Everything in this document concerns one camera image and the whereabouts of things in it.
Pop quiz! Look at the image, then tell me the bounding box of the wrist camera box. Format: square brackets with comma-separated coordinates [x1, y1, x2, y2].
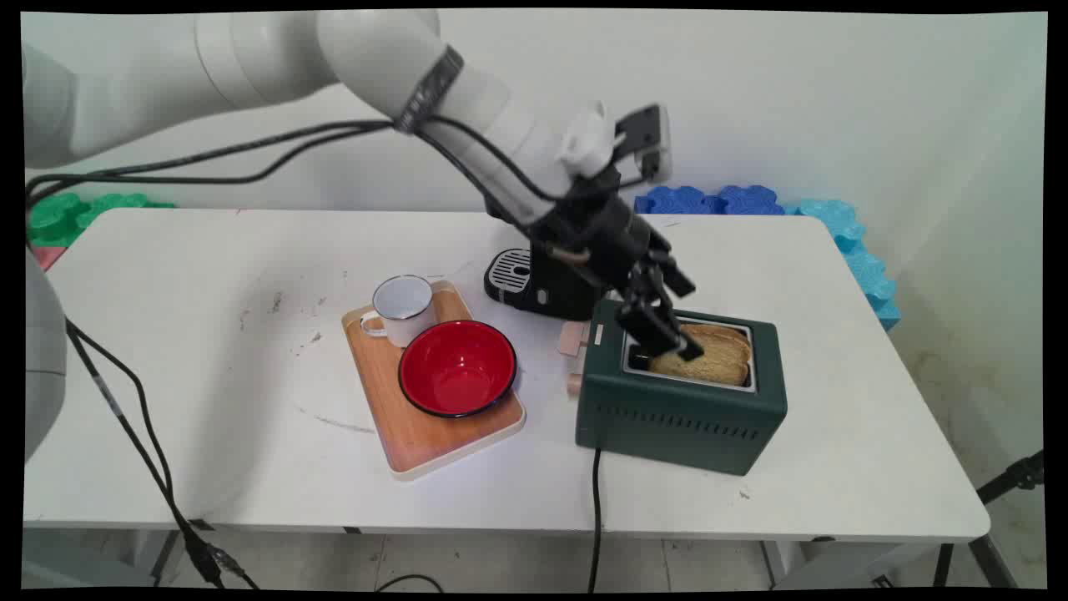
[615, 104, 673, 184]

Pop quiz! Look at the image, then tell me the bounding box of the toasted bread slice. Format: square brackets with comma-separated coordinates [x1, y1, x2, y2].
[648, 334, 750, 386]
[680, 323, 753, 349]

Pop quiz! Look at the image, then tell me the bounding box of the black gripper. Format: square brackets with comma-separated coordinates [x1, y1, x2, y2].
[531, 187, 705, 363]

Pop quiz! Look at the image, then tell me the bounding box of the light blue foam mat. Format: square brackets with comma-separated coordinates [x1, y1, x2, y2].
[784, 199, 902, 332]

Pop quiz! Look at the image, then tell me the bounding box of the dark green toaster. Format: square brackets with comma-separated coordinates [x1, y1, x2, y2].
[575, 299, 788, 477]

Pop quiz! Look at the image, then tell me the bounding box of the red bowl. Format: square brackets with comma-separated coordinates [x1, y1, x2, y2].
[398, 320, 518, 418]

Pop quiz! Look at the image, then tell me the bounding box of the black coffee machine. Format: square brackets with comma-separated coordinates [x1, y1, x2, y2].
[484, 209, 620, 321]

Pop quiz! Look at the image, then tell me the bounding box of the black tripod leg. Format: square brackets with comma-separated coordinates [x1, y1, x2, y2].
[933, 449, 1045, 588]

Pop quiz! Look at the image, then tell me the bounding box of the white enamel mug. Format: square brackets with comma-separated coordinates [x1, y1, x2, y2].
[360, 275, 438, 349]

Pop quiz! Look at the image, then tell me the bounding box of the black toaster power cord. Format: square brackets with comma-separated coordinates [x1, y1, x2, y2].
[587, 447, 603, 593]

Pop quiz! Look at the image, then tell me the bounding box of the green foam mat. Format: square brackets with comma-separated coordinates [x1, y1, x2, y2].
[28, 193, 176, 248]

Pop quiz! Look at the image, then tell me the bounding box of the wooden serving tray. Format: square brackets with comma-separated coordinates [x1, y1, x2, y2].
[341, 280, 526, 482]

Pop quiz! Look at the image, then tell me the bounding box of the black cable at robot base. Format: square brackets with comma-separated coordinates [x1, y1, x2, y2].
[65, 319, 259, 590]

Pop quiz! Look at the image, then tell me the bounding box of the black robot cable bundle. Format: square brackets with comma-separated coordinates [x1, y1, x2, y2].
[25, 115, 577, 220]

